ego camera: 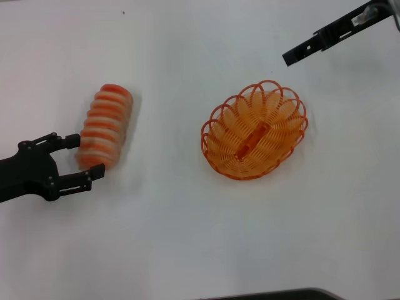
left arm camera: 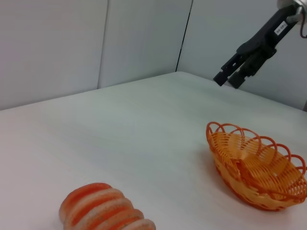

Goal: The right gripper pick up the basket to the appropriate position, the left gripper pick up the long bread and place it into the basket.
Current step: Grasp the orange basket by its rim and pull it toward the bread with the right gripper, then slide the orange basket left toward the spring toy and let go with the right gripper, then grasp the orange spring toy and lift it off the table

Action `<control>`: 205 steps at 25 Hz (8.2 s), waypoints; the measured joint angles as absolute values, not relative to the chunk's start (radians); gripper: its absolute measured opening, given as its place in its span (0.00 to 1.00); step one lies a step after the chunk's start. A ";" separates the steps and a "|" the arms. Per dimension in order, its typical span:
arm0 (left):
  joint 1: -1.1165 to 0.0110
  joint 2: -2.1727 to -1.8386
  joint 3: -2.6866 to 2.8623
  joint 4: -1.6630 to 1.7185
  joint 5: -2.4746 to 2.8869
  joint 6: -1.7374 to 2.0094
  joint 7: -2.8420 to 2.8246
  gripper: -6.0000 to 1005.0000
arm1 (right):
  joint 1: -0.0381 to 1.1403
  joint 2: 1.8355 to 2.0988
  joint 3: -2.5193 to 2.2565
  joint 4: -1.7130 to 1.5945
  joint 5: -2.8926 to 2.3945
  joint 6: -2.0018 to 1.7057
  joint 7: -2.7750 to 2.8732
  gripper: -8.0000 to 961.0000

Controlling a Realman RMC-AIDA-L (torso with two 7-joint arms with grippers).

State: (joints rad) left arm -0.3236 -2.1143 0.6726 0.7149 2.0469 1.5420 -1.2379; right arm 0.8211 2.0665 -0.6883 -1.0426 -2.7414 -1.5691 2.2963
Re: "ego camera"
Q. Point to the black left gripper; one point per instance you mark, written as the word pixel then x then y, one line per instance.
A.
pixel 28 168

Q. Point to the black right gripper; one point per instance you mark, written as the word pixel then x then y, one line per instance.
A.
pixel 343 26

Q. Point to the orange striped bread loaf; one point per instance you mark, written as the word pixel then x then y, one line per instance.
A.
pixel 104 125

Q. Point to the orange woven plastic basket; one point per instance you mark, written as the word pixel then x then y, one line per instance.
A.
pixel 254 134

